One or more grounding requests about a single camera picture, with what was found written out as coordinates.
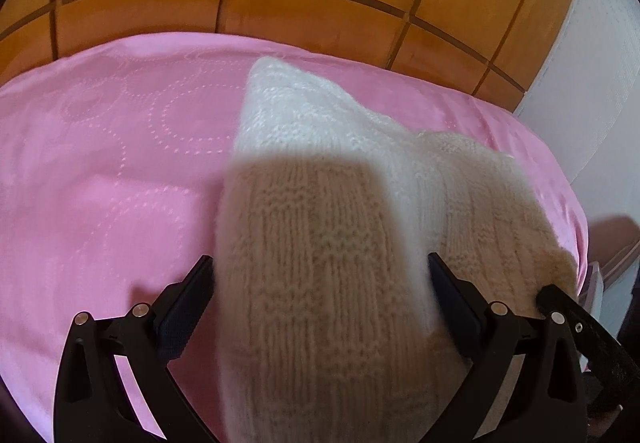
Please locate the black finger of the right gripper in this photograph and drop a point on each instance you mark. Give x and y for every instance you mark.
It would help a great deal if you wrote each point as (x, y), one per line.
(603, 352)

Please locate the white knitted sweater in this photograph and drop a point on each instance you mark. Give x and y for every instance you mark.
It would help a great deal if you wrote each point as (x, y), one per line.
(328, 326)

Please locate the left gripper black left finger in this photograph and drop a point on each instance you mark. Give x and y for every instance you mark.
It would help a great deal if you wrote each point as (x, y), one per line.
(90, 401)

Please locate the pink bedspread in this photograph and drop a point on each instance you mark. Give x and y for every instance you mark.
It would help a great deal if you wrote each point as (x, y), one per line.
(111, 166)

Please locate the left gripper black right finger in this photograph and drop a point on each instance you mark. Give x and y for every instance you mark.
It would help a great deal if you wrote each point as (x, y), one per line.
(524, 384)

